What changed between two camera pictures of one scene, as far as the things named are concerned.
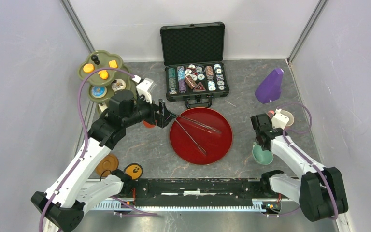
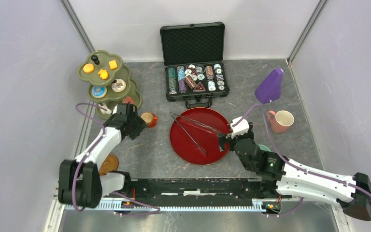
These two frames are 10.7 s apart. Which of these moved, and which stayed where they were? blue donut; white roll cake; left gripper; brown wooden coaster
Moved: left gripper
Stayed: white roll cake; blue donut; brown wooden coaster
